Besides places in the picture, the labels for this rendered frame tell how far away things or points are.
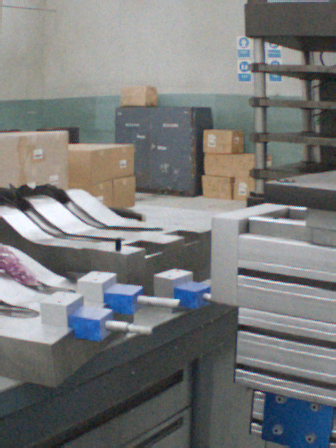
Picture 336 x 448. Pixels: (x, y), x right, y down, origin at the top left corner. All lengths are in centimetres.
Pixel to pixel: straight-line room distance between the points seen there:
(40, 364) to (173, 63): 812
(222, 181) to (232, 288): 724
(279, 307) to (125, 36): 870
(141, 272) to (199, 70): 757
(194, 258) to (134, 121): 735
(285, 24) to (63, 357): 450
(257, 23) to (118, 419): 442
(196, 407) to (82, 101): 868
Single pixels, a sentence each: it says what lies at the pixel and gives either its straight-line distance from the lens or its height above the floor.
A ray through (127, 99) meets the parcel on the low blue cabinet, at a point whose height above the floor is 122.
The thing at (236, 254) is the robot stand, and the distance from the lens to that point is 66.
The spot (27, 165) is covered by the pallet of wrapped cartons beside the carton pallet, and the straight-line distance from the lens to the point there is 492.
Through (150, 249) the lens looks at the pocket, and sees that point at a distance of 106.
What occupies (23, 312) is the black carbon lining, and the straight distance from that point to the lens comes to 83.
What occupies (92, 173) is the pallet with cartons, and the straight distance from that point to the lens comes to 568.
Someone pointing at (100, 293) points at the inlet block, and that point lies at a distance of 85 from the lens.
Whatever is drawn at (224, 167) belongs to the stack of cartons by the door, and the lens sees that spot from 790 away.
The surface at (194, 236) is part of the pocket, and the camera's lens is 114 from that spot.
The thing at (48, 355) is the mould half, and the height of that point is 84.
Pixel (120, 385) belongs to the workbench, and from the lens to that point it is 98.
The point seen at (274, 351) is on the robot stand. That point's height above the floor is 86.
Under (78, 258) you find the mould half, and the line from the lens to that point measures 103.
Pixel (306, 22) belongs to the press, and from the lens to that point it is 500.
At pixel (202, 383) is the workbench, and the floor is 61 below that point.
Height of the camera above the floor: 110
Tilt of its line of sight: 10 degrees down
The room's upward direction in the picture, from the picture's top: straight up
